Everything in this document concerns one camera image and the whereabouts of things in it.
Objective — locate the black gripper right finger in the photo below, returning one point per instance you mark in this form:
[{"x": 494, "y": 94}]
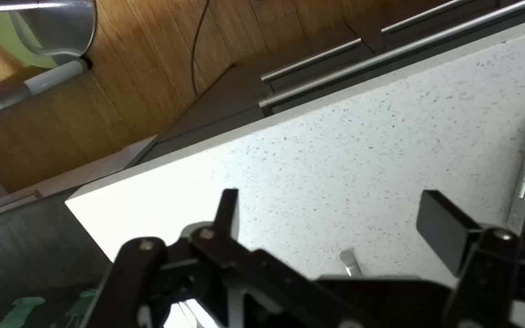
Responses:
[{"x": 446, "y": 230}]

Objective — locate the round white table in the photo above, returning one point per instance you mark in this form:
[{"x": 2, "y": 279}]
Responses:
[{"x": 60, "y": 32}]

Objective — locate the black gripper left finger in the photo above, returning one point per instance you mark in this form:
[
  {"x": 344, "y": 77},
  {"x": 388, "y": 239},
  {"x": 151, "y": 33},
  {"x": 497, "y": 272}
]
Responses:
[{"x": 226, "y": 217}]

